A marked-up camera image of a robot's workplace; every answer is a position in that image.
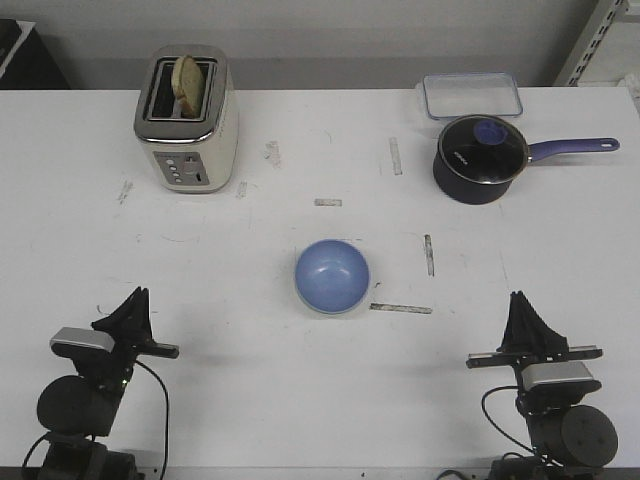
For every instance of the cream and chrome toaster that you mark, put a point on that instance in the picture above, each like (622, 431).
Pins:
(189, 155)

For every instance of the dark blue saucepan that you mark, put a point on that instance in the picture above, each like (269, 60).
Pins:
(472, 193)

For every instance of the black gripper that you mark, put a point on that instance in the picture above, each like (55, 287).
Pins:
(523, 321)
(109, 372)

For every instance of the clear plastic food container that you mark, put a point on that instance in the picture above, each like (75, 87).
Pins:
(448, 96)

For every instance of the green bowl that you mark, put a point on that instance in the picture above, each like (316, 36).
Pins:
(330, 313)

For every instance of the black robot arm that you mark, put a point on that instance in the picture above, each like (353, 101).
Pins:
(77, 409)
(568, 439)

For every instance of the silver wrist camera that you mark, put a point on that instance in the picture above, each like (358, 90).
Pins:
(71, 342)
(543, 374)

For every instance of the white perforated metal rail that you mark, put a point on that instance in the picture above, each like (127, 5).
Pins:
(593, 33)

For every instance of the blue bowl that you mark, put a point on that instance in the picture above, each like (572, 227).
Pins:
(331, 274)

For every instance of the glass lid with blue knob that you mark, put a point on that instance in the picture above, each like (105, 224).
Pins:
(483, 149)

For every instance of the slice of toast bread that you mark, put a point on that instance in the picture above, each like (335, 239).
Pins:
(188, 83)

